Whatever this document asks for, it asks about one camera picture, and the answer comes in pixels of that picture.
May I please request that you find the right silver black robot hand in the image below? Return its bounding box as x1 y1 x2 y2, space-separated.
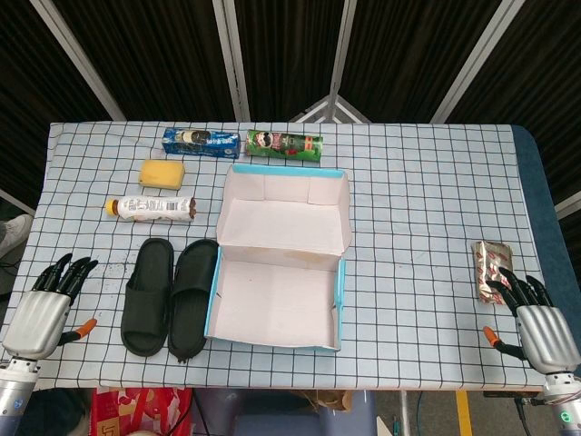
483 266 581 376

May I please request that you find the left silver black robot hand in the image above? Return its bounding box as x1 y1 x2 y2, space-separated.
2 253 99 362

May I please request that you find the black slipper with frayed toe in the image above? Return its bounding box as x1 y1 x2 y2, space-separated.
167 239 222 364

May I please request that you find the light blue shoe box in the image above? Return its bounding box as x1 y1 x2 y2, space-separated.
203 163 354 353

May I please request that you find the white shoe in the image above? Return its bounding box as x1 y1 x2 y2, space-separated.
0 213 34 258

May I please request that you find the red patterned bag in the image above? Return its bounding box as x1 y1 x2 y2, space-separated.
90 386 194 436

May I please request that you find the blue snack package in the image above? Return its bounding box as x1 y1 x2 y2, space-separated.
162 127 241 160

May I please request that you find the silver red snack packet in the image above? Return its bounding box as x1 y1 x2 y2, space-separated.
470 240 519 304

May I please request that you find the blue padded table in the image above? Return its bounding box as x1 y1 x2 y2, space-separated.
512 124 581 319

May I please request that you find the white drink bottle yellow cap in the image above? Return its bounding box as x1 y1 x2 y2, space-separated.
104 195 197 224

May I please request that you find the metal table leg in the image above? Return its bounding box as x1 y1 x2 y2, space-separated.
398 390 412 436

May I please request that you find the checked light blue tablecloth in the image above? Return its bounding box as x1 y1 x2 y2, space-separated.
0 121 559 391

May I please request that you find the yellow sponge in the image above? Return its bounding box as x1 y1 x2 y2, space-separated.
138 159 186 189

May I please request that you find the brown paper bag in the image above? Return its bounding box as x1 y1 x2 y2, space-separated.
294 389 355 412

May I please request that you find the blue chair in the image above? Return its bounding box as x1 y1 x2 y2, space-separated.
190 388 378 436

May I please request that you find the dark folding partition screen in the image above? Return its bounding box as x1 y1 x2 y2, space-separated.
0 0 581 214

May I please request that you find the green chips can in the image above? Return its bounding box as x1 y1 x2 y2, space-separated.
245 129 324 164

